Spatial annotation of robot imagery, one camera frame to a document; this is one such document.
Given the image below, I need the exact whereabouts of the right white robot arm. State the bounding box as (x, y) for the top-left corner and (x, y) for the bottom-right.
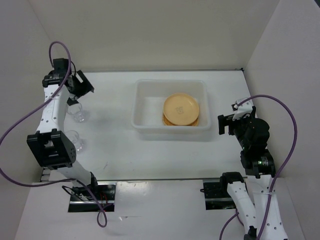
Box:
(217, 113), (289, 240)

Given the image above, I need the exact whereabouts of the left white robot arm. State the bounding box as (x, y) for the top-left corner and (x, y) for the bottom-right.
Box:
(26, 58), (100, 200)

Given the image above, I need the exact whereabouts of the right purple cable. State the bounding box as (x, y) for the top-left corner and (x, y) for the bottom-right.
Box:
(219, 94), (298, 240)

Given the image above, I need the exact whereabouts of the tan round plate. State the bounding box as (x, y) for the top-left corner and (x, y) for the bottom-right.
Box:
(163, 92), (200, 124)

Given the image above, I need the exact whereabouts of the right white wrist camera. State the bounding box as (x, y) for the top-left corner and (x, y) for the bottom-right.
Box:
(231, 98), (254, 121)

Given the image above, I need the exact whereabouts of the clear plastic cup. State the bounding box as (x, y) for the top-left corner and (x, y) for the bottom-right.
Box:
(65, 130), (85, 153)
(67, 103), (87, 123)

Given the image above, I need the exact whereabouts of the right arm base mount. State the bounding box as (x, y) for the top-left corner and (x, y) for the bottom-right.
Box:
(200, 178), (236, 211)

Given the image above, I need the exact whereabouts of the translucent plastic bin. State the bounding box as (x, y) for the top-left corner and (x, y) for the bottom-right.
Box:
(131, 79), (212, 142)

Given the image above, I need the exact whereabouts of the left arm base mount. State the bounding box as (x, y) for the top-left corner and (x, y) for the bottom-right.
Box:
(61, 183), (116, 213)

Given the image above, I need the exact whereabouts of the square woven bamboo tray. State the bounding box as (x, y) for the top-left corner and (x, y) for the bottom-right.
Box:
(162, 113), (199, 127)

